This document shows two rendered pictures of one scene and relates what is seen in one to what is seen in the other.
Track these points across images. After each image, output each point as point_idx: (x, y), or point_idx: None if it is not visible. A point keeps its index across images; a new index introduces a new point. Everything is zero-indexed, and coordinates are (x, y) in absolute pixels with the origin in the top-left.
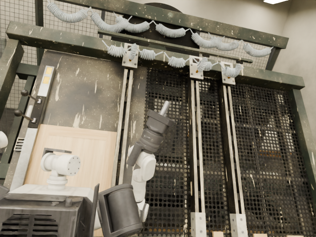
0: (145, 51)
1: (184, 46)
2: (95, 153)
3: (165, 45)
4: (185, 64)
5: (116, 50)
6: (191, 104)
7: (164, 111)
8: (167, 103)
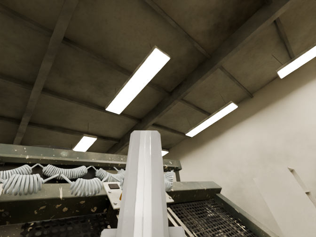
0: (18, 176)
1: (96, 160)
2: None
3: (63, 162)
4: (102, 185)
5: None
6: None
7: (162, 190)
8: (148, 137)
